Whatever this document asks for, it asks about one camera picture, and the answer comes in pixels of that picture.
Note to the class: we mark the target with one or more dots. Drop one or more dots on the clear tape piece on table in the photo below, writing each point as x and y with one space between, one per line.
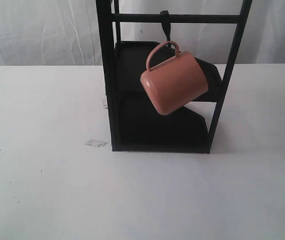
95 143

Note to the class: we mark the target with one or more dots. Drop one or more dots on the terracotta pink ceramic mug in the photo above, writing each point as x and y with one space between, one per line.
174 82

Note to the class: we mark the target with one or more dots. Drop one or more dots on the white backdrop curtain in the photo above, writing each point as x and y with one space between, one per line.
65 32

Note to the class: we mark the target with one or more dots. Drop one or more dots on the small tape scrap by rack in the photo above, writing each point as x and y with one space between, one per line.
105 104

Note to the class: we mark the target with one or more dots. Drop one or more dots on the black two-tier shelf rack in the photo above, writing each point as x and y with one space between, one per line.
135 125

